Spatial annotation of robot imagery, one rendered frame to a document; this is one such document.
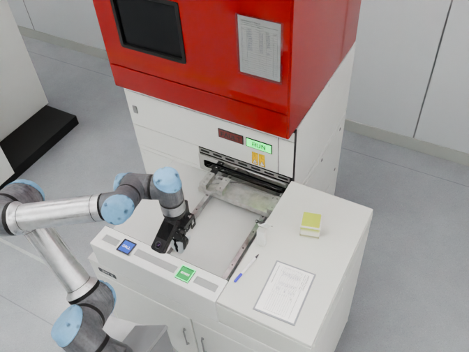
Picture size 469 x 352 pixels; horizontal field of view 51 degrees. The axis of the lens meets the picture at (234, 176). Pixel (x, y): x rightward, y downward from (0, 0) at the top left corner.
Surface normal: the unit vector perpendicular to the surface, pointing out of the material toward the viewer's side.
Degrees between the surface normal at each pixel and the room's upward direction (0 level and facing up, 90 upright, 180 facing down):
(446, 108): 90
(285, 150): 90
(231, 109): 90
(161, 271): 0
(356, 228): 0
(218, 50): 90
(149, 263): 0
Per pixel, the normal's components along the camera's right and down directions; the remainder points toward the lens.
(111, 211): -0.12, 0.38
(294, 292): -0.05, -0.69
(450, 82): -0.47, 0.65
